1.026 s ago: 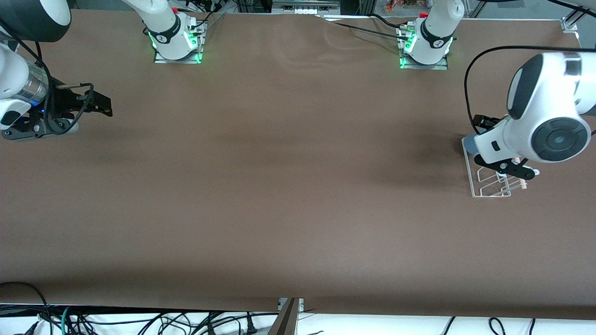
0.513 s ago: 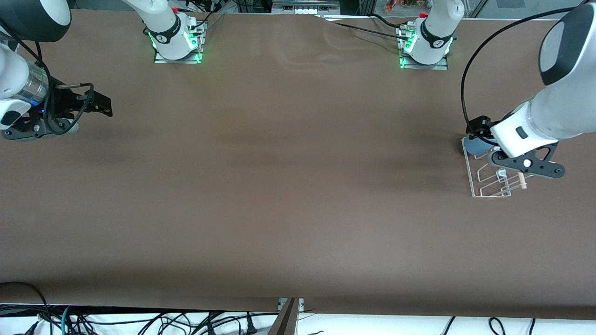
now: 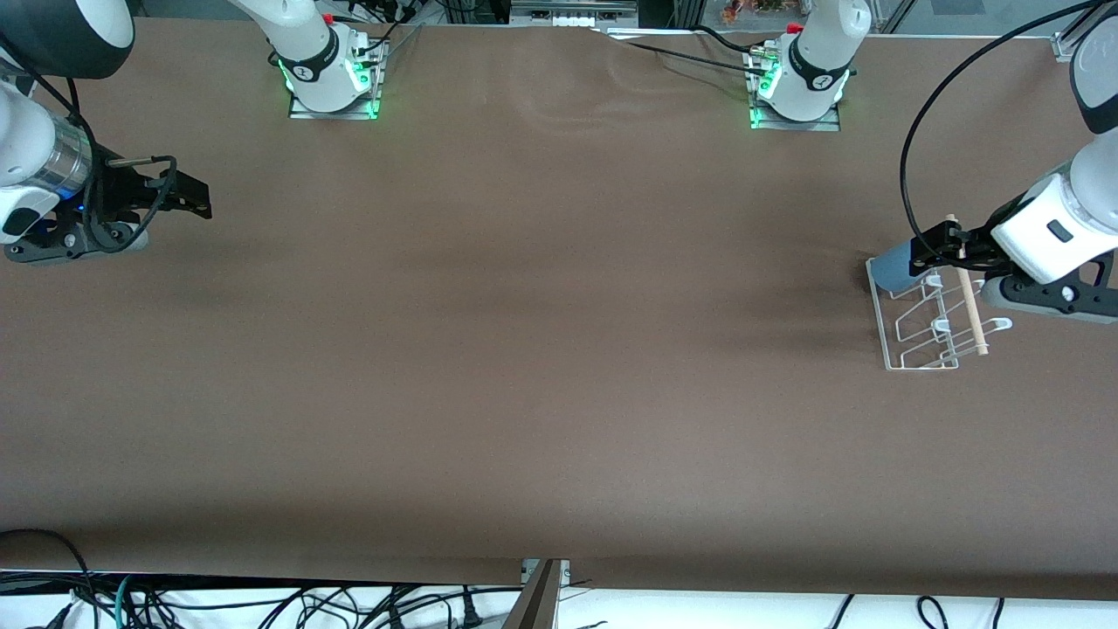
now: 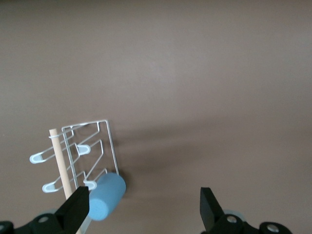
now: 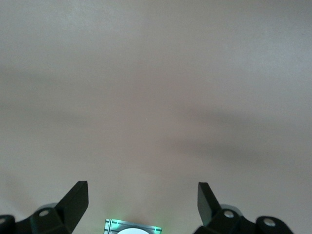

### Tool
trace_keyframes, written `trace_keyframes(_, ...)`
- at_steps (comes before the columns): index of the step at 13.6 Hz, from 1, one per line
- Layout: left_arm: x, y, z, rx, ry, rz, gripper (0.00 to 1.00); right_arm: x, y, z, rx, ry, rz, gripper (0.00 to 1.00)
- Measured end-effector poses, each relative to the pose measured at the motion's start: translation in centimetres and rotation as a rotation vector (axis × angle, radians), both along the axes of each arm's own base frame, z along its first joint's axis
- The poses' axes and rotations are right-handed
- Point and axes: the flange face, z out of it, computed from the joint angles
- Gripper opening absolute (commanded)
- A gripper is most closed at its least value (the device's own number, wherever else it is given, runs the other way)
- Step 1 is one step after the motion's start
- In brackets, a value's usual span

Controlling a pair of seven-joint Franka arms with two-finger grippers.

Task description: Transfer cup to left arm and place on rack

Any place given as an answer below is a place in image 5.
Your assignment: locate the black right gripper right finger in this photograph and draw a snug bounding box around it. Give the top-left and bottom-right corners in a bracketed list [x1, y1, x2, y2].
[194, 181, 293, 234]

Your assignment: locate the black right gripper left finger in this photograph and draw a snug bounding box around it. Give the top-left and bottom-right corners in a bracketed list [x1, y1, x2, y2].
[0, 180, 89, 234]

